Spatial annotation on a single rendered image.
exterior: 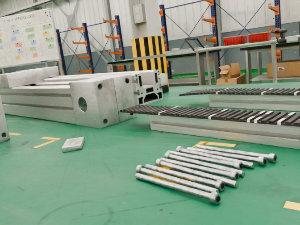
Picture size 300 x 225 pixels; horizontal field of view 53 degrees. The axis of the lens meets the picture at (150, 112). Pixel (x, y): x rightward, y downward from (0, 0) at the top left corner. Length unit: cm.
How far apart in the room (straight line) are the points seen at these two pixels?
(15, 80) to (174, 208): 75
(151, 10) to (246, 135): 370
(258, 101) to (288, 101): 6
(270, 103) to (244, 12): 801
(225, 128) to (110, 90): 26
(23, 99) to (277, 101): 64
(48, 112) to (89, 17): 1112
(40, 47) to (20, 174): 604
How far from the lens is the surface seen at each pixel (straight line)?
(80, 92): 63
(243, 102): 64
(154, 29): 406
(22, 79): 97
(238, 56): 866
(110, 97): 61
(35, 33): 650
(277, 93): 60
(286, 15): 834
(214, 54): 643
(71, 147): 49
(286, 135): 41
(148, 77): 84
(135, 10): 414
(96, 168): 40
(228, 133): 44
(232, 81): 570
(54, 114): 75
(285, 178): 33
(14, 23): 680
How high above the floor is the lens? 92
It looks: 12 degrees down
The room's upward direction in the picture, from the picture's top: 7 degrees counter-clockwise
